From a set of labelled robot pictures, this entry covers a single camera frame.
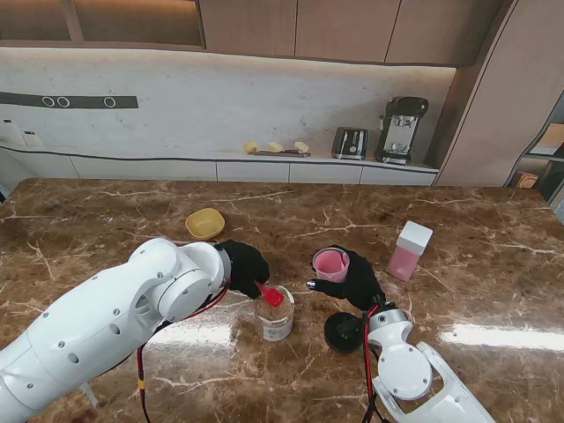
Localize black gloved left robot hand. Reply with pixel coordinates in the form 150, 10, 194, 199
218, 240, 271, 301

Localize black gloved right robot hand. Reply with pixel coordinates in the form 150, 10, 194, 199
307, 244, 388, 312

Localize pink measuring cup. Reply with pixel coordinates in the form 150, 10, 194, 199
311, 248, 352, 285

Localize red plastic scoop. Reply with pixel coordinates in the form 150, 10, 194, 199
256, 281, 286, 308

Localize black round jar lid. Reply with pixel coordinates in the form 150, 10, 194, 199
323, 311, 367, 353

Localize clear labelled grain jar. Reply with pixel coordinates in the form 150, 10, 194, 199
255, 285, 295, 343

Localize pink container with white lid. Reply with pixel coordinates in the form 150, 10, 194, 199
387, 220, 434, 282

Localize yellow plastic bowl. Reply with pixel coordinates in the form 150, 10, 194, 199
184, 208, 226, 241

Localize white counter with drawers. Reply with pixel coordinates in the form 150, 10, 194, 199
0, 143, 442, 186

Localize dark wooden cutting board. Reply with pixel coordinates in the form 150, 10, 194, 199
253, 149, 312, 159

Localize black and steel toaster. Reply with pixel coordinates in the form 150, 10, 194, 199
330, 126, 369, 161

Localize black espresso machine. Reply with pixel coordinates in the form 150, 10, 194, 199
373, 95, 430, 167

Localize tall wooden side panel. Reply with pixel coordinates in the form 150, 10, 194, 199
434, 0, 564, 189

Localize open shelf unit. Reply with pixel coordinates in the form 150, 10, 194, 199
504, 90, 564, 208

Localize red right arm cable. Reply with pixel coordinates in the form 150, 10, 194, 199
359, 304, 382, 423

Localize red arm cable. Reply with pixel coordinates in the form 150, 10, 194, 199
135, 276, 234, 423
359, 304, 382, 423

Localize red left arm cable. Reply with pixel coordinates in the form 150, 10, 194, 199
135, 276, 234, 423

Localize black wall socket strip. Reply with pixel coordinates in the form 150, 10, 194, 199
0, 92, 139, 110

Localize wooden wall cabinet doors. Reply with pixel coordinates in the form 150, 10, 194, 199
197, 0, 506, 68

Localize open lit wall cabinet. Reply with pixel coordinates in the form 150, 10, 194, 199
0, 0, 207, 50

